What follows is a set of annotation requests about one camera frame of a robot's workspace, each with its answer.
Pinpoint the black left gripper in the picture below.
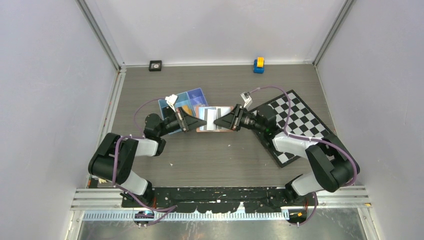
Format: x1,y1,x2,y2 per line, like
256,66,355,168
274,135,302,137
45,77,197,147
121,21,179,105
158,107,207,137

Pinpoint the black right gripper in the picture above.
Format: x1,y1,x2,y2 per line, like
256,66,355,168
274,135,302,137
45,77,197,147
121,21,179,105
214,104,265,133

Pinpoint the white striped card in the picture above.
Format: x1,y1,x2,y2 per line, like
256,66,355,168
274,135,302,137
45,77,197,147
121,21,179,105
198,107,217,132
214,106,232,124

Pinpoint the yellow VIP card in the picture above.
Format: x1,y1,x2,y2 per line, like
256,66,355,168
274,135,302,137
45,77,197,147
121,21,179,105
181,105,193,115

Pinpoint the orange leather card holder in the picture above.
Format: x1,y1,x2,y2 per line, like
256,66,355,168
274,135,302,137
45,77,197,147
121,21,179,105
195,106,233,133

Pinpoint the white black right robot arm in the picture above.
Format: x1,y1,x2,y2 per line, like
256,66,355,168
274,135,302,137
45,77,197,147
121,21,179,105
214,104,359,205

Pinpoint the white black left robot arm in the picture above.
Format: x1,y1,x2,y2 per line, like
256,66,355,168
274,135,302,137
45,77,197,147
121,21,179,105
88,107,207,207

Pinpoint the blue purple drawer organizer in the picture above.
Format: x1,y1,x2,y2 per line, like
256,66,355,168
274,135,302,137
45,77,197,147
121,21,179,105
158,88,209,119

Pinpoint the blue yellow toy block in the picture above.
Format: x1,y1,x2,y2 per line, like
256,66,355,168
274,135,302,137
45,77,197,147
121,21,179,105
253,57,265,74

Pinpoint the small black square box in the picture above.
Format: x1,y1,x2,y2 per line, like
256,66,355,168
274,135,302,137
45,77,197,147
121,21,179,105
148,60,163,72

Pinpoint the black white chessboard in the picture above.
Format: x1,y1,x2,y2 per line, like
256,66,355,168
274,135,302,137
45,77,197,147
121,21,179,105
260,90,333,168

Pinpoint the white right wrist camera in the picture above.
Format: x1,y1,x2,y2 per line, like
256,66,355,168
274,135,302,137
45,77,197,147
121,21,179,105
240,91,253,109

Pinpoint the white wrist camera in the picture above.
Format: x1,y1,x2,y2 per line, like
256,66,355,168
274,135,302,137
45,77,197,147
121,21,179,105
240,91,253,109
164,94,178,112

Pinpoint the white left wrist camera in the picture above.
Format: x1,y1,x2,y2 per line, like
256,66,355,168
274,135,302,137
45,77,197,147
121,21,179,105
164,94,178,112

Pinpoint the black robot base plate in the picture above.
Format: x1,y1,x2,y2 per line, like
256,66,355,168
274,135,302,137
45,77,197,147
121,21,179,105
120,186,318,214

